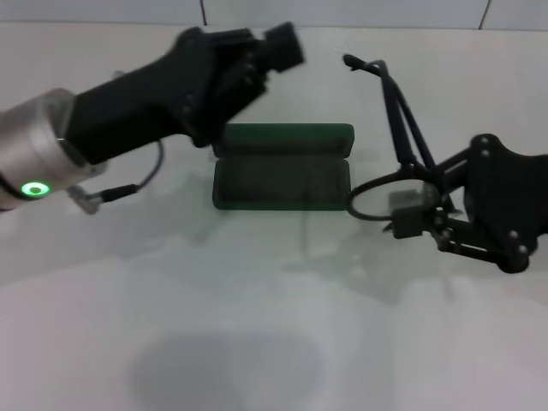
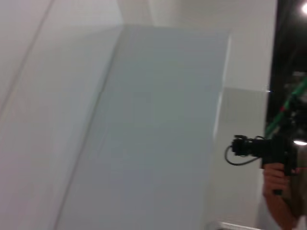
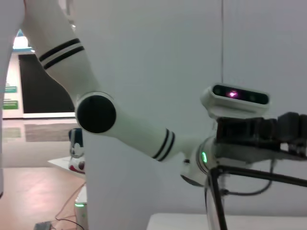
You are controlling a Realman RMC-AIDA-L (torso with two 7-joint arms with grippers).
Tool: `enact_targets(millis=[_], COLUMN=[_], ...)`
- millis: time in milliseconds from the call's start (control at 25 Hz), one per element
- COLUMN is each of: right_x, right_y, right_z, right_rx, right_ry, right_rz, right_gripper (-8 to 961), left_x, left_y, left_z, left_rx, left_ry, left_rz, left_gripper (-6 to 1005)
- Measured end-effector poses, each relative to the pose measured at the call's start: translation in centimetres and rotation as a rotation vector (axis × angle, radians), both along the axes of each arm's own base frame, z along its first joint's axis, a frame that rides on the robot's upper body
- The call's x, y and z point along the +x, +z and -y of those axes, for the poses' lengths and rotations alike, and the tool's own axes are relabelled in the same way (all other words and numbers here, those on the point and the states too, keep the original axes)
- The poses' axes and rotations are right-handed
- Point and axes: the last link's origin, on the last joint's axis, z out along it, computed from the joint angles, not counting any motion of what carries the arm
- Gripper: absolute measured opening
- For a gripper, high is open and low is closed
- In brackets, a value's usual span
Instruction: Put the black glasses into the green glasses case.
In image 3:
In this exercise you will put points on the white blue red toy figure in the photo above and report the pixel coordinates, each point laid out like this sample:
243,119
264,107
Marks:
76,148

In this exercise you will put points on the white low platform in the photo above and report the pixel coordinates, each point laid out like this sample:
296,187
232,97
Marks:
62,163

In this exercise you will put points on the grey power strip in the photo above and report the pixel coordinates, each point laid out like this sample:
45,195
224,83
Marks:
43,226

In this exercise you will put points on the black glasses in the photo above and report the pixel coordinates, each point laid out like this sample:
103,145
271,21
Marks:
275,178

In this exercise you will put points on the green wall sign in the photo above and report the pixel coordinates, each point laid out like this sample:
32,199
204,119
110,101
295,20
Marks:
10,104
10,89

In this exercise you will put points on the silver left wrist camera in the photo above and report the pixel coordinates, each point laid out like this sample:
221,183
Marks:
230,107

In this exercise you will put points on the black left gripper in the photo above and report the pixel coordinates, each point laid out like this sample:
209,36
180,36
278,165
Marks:
263,131

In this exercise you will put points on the black wall panel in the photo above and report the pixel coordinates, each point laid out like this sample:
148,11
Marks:
40,91

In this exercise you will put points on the white box with green light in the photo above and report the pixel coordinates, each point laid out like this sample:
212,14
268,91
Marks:
81,210

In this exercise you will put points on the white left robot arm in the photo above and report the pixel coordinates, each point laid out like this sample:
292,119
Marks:
134,129

